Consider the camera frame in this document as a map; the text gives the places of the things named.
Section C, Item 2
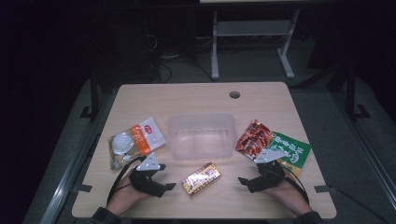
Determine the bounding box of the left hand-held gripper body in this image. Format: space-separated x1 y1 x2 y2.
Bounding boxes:
128 151 168 199

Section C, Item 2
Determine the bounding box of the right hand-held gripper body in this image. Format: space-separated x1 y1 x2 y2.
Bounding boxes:
247 148 287 194

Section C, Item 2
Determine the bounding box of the green snack packet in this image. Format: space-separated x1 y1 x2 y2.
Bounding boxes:
266 132 313 178

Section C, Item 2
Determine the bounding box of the clear plastic container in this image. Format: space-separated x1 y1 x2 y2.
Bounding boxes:
166 112 238 161

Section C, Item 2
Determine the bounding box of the person's left hand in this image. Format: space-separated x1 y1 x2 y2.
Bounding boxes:
106 173 151 217

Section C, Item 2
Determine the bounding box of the person's right hand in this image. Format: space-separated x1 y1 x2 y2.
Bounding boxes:
264 172 313 217

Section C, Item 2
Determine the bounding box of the red snack packet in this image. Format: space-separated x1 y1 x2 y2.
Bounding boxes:
234 119 276 161

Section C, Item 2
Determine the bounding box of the gold and brown snack packet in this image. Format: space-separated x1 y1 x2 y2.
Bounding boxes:
180 161 223 200

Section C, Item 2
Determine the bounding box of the orange and white snack packet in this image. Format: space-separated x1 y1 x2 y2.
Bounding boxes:
107 116 167 171

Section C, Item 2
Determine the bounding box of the black metal stand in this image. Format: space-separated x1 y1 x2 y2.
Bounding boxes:
345 64 372 121
79 77 101 122

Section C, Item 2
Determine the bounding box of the white metal stand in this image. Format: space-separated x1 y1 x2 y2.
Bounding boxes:
210 7 302 81

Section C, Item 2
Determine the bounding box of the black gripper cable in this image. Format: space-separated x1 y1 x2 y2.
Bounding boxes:
280 165 310 205
106 156 148 205

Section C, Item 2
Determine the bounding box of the grey table bracket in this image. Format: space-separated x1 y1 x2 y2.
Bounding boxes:
313 184 332 194
72 183 93 193

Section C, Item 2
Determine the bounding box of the thin black floor cable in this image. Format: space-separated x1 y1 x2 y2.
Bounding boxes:
329 186 391 224

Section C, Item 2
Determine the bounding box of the bundle of floor cables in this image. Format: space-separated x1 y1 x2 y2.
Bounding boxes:
145 33 217 84

